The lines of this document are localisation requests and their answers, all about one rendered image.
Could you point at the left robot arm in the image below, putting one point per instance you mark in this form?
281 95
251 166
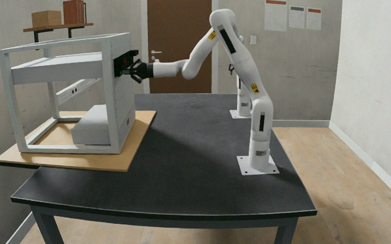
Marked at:
262 111

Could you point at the white metal rack frame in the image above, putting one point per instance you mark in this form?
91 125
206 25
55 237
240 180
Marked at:
104 128

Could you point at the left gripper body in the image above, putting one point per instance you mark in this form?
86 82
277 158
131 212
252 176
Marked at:
147 72

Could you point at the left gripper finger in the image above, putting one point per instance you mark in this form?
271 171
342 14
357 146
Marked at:
132 73
131 67

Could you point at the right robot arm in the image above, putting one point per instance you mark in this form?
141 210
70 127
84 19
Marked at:
243 103

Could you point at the tan flat wooden board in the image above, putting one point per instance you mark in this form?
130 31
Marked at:
60 134

